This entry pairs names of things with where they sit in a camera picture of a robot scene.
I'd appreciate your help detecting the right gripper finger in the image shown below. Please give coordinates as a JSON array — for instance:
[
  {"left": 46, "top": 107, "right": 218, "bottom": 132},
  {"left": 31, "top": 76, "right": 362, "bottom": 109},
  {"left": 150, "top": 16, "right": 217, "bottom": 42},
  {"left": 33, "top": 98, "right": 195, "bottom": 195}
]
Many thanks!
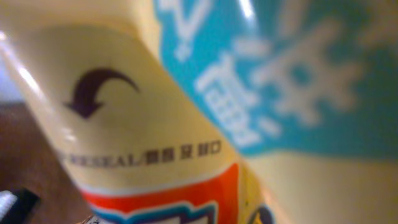
[{"left": 1, "top": 188, "right": 40, "bottom": 224}]

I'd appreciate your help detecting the yellow snack bag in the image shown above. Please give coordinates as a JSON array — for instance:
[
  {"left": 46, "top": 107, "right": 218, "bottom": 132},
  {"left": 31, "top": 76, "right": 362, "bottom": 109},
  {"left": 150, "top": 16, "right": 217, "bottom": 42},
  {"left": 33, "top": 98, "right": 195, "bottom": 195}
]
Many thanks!
[{"left": 1, "top": 0, "right": 397, "bottom": 223}]

